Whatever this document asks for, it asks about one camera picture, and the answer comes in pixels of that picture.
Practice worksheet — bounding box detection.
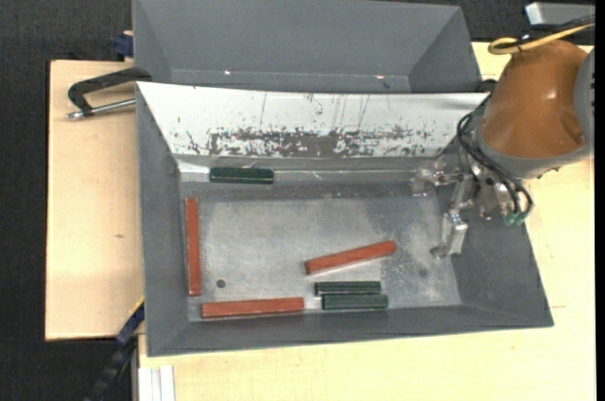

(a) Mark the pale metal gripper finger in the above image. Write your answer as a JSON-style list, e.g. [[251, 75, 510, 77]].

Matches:
[[429, 209, 470, 260], [410, 166, 471, 196]]

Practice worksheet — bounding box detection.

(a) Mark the red-brown flat block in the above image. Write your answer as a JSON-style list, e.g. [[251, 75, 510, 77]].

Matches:
[[183, 197, 203, 298], [303, 239, 398, 276], [199, 296, 306, 320]]

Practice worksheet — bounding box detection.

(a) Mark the dark green flat block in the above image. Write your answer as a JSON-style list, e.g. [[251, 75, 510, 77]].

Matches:
[[209, 166, 276, 185], [313, 280, 383, 297], [320, 293, 390, 312]]

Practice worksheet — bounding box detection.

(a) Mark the grey metal bin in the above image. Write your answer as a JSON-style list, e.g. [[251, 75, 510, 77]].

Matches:
[[130, 0, 555, 357]]

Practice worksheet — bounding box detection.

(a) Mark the pale wood flat board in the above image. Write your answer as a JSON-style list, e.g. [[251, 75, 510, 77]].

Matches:
[[44, 60, 146, 341]]

